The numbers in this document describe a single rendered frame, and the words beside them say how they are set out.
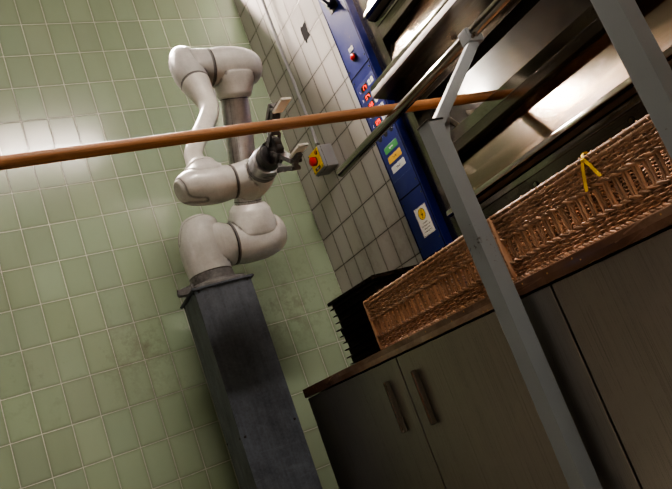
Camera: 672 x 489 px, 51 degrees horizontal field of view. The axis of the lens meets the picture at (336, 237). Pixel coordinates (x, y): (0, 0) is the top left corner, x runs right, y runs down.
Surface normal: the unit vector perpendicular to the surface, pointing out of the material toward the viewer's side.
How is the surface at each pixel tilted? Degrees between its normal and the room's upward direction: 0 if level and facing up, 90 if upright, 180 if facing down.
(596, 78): 70
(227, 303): 90
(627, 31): 90
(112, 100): 90
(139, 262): 90
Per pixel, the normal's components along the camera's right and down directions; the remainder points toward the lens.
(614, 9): -0.84, 0.18
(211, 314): 0.36, -0.36
